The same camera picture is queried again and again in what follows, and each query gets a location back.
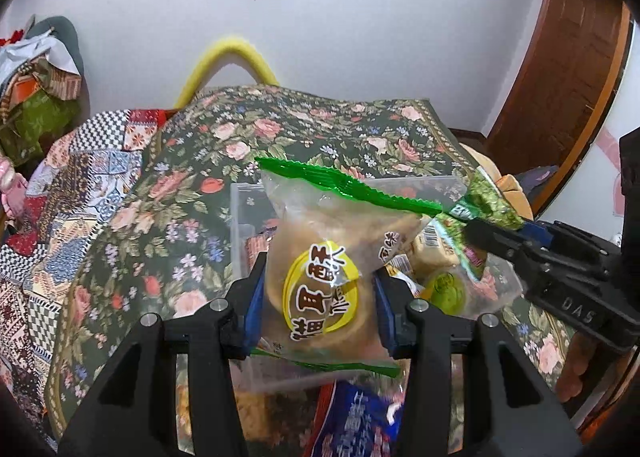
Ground brown wooden door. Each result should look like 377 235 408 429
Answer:
487 0 631 212

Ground yellow padded hoop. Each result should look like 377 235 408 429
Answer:
174 36 280 108

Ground blue biscuit bag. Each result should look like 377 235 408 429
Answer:
303 381 402 457

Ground green edged pastry bag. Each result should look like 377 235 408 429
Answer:
258 157 444 377

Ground beige boxed cake snack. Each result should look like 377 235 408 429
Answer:
407 225 460 279

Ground clear plastic storage bin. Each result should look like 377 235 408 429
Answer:
231 173 522 393

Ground beige orange blanket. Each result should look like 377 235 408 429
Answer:
462 144 534 220

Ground pile of clothes on chair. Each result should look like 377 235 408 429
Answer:
1 16 84 166

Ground person's hand on handle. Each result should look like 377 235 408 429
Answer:
555 333 597 403

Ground dark floral bedspread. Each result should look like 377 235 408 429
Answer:
46 86 573 456

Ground green round jelly cup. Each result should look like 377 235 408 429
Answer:
420 271 466 316

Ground green seaweed snack packet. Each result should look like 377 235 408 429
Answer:
432 168 524 283

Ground patchwork quilt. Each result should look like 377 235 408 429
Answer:
1 109 168 444

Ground pink plush toy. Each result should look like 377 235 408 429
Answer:
0 157 27 218

